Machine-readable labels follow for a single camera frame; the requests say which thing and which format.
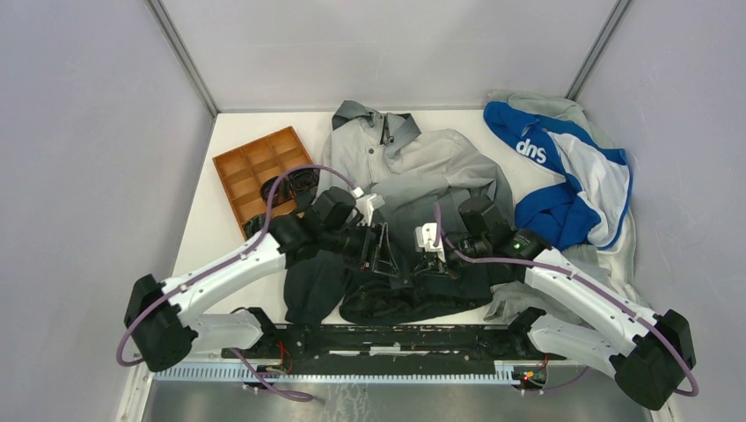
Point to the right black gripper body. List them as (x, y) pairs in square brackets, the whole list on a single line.
[(435, 259)]

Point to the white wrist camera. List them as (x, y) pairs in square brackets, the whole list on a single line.
[(429, 241), (366, 204)]

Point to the white slotted cable duct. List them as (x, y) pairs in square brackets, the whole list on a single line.
[(238, 372)]

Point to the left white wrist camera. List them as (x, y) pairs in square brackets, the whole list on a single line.
[(366, 204)]

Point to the blue white jacket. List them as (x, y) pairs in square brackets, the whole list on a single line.
[(589, 202)]

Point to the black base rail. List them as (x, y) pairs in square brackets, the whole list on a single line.
[(470, 349)]

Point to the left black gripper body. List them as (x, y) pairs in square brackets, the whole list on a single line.
[(369, 252)]

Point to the grey black zip jacket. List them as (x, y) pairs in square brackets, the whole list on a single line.
[(415, 172)]

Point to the orange compartment tray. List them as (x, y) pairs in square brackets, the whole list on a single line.
[(245, 169)]

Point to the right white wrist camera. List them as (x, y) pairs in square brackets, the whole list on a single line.
[(429, 241)]

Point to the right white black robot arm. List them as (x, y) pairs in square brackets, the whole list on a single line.
[(650, 355)]

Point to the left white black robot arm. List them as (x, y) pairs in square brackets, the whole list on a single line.
[(169, 319)]

